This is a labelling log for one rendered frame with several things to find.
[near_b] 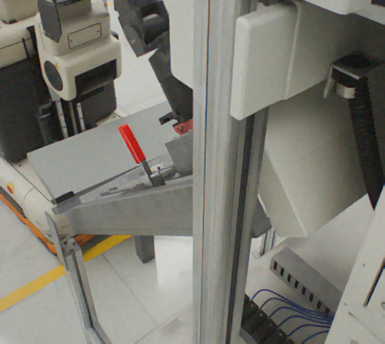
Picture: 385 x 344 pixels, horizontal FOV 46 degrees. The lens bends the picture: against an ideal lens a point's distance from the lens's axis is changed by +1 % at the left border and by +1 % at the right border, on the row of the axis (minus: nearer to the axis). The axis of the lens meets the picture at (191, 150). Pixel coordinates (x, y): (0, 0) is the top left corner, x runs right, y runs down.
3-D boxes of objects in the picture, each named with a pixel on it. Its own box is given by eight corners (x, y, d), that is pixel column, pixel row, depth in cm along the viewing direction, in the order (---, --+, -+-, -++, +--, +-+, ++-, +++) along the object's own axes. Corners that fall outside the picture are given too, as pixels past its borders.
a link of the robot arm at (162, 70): (164, 49, 86) (140, 57, 83) (182, 34, 80) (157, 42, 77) (180, 83, 86) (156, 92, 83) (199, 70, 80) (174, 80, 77)
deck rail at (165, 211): (75, 234, 103) (63, 209, 103) (83, 229, 104) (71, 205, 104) (257, 238, 41) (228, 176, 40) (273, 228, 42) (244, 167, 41)
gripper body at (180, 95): (221, 99, 82) (204, 62, 82) (176, 120, 77) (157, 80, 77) (204, 108, 88) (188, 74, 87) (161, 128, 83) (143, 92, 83)
